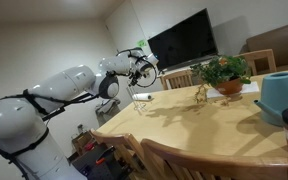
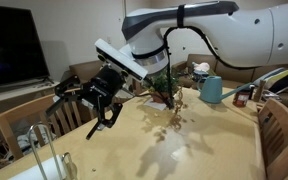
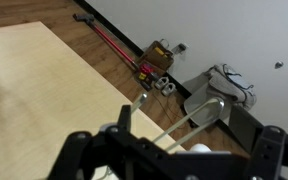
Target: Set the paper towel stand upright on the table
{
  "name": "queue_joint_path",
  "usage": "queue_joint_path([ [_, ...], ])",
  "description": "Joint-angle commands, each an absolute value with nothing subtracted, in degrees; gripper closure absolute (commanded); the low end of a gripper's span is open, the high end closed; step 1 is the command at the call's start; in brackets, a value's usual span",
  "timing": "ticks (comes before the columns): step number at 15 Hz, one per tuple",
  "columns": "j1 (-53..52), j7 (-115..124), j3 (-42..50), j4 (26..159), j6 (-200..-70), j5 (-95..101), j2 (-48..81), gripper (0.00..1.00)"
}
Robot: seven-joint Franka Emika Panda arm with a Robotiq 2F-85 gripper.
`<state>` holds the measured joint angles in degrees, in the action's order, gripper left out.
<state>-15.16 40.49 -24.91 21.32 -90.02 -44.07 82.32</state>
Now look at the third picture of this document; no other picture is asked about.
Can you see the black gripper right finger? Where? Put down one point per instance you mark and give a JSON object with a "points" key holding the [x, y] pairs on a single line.
{"points": [[267, 146]]}

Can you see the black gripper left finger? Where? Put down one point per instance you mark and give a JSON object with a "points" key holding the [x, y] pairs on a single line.
{"points": [[117, 156]]}

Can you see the grey clothes pile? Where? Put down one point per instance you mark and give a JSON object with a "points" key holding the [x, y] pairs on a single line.
{"points": [[230, 85]]}

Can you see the small metal door stopper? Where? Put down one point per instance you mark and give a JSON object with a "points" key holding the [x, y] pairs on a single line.
{"points": [[278, 64]]}

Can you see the white shoe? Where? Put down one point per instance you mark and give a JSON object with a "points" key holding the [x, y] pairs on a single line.
{"points": [[161, 82], [169, 89]]}

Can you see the brown paper bag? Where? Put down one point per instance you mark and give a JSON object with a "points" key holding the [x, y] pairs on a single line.
{"points": [[159, 58]]}

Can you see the red stick vacuum cleaner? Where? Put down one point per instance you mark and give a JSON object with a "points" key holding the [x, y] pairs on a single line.
{"points": [[114, 45]]}

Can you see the white wall outlet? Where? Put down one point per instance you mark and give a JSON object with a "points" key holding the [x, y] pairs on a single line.
{"points": [[180, 48]]}

